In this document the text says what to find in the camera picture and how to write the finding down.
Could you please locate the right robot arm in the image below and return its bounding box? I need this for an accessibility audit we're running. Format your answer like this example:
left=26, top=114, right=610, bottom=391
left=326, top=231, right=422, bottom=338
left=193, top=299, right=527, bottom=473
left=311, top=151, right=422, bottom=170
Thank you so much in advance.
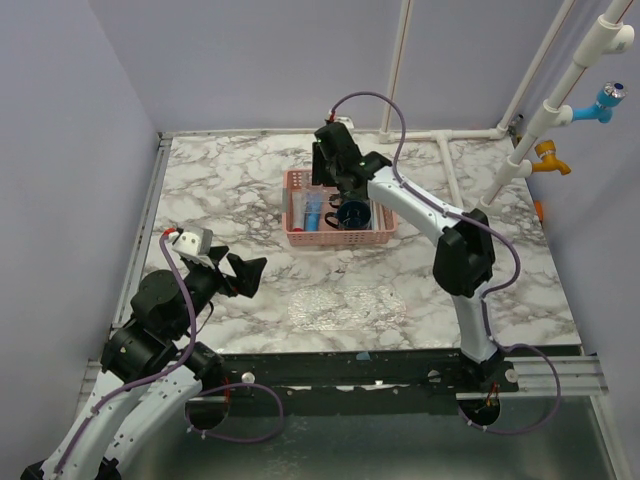
left=312, top=122, right=502, bottom=392

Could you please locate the white pvc pipe frame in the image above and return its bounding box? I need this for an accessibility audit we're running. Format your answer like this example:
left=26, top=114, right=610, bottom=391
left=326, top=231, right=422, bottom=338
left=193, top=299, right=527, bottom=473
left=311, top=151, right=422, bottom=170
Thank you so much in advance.
left=404, top=1, right=635, bottom=213

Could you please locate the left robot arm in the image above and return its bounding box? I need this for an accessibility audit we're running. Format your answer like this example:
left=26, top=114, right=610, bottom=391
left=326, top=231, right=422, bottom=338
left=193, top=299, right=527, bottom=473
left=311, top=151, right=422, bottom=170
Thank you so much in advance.
left=21, top=246, right=267, bottom=479

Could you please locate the blue faucet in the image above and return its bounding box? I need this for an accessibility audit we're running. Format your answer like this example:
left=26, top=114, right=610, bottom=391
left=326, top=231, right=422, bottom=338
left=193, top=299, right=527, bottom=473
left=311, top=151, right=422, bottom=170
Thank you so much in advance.
left=572, top=81, right=627, bottom=124

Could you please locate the blue toothpaste tube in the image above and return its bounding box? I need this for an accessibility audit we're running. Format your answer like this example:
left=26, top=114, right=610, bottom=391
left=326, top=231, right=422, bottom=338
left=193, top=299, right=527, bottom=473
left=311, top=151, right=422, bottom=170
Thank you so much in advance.
left=305, top=196, right=323, bottom=232

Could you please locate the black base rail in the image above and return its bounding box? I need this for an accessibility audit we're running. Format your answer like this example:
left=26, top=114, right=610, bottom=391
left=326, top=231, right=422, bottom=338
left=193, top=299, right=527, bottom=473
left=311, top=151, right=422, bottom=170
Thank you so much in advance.
left=216, top=349, right=518, bottom=417

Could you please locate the yellow faucet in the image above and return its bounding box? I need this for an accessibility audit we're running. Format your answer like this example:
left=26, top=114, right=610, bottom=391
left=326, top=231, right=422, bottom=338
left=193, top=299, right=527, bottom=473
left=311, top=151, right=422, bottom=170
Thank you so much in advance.
left=532, top=140, right=571, bottom=175

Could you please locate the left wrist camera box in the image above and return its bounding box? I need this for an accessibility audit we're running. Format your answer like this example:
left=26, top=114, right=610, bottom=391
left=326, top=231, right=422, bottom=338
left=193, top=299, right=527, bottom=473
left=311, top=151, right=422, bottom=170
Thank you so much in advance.
left=169, top=226, right=213, bottom=261

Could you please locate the white toothbrush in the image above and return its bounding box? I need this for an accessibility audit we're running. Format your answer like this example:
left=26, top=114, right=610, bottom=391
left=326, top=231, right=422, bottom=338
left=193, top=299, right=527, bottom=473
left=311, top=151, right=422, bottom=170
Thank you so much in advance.
left=376, top=204, right=386, bottom=231

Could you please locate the dark blue mug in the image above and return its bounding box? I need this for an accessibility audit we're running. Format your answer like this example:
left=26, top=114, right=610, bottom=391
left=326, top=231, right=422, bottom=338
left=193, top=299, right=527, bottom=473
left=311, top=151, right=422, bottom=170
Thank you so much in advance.
left=324, top=200, right=371, bottom=231

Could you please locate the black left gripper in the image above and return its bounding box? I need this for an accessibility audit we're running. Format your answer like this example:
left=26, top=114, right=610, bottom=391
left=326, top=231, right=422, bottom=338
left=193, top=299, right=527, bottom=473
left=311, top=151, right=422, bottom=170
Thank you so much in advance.
left=172, top=245, right=268, bottom=337

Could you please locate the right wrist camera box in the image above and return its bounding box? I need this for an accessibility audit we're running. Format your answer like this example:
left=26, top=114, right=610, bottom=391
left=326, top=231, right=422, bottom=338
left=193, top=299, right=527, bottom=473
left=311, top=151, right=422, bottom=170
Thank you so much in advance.
left=331, top=115, right=355, bottom=130

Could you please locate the grey toothbrush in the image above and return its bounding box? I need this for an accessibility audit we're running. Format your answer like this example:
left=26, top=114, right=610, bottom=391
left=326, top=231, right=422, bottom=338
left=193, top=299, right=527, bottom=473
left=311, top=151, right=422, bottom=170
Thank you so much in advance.
left=369, top=200, right=379, bottom=231

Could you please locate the pink plastic basket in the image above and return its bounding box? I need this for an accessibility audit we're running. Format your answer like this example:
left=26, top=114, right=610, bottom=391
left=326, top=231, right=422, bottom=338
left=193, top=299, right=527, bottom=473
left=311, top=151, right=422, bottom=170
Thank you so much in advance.
left=282, top=169, right=398, bottom=247

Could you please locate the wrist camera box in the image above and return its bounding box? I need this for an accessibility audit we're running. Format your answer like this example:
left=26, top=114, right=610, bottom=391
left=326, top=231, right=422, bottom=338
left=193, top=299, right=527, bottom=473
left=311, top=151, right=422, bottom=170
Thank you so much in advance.
left=169, top=226, right=213, bottom=261
left=331, top=115, right=355, bottom=130

